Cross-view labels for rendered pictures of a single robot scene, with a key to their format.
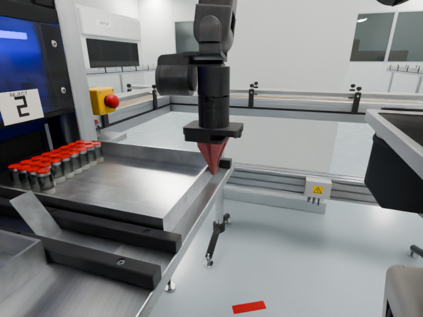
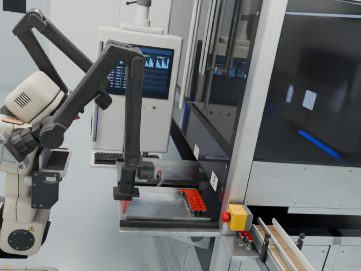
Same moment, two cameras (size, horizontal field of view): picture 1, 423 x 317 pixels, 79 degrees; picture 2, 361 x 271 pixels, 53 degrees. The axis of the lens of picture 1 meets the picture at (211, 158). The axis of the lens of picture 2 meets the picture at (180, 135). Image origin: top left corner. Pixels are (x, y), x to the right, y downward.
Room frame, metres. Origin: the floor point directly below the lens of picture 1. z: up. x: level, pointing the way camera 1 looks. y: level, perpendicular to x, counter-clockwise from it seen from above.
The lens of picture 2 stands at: (1.67, -0.51, 1.68)
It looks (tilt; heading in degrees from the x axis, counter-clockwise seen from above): 18 degrees down; 149
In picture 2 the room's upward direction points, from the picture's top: 9 degrees clockwise
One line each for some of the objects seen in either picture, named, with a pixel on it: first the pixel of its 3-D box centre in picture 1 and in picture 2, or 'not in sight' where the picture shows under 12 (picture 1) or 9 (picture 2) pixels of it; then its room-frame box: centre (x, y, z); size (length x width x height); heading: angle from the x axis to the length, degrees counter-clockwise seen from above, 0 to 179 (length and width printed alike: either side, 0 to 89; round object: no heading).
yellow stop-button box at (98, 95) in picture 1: (97, 100); (238, 217); (0.77, 0.33, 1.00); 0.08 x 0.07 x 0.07; 73
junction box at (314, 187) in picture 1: (317, 188); not in sight; (1.17, -0.53, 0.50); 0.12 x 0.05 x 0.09; 73
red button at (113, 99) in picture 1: (111, 101); (226, 216); (0.75, 0.29, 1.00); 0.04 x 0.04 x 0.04; 73
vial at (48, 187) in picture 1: (46, 182); (181, 194); (0.41, 0.29, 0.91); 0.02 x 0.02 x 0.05
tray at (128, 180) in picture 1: (116, 174); (164, 204); (0.46, 0.19, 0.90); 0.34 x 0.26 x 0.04; 72
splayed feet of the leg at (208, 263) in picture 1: (218, 231); not in sight; (1.39, -0.05, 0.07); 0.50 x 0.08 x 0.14; 163
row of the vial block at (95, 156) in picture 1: (70, 164); (189, 204); (0.49, 0.29, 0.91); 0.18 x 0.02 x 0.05; 162
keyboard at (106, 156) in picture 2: not in sight; (128, 158); (-0.21, 0.28, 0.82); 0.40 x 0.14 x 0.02; 74
